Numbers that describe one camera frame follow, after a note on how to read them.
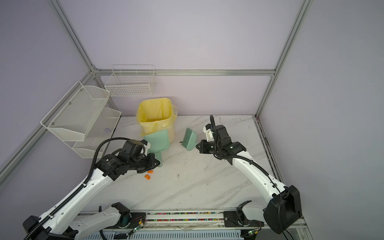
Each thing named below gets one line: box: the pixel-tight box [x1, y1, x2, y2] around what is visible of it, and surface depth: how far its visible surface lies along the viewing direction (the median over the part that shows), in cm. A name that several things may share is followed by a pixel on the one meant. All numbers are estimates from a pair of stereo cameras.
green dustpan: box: [144, 129, 170, 167], surface depth 82 cm
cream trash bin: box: [136, 98, 178, 143], surface depth 95 cm
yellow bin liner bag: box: [136, 98, 178, 136], surface depth 96 cm
